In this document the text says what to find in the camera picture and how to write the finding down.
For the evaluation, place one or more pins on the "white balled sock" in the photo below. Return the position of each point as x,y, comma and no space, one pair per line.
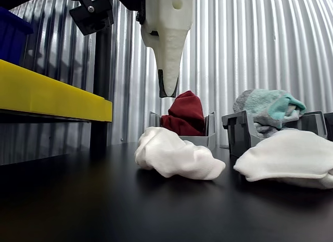
288,158
177,156

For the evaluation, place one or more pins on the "dark red sock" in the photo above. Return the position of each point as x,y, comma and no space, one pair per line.
187,114

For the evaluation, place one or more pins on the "teal and grey sock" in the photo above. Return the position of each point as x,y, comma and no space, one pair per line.
265,104

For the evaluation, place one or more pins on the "light grey plastic bin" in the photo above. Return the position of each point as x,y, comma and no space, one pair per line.
197,141

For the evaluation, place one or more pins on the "dark grey plastic bin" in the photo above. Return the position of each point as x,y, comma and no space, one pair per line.
236,132

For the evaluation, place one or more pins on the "yellow shelf tray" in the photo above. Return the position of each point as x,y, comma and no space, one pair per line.
52,96

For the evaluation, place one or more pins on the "blue plastic bin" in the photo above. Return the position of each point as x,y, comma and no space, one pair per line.
13,39

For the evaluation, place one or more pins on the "black shelf post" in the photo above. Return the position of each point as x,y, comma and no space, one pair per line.
102,70

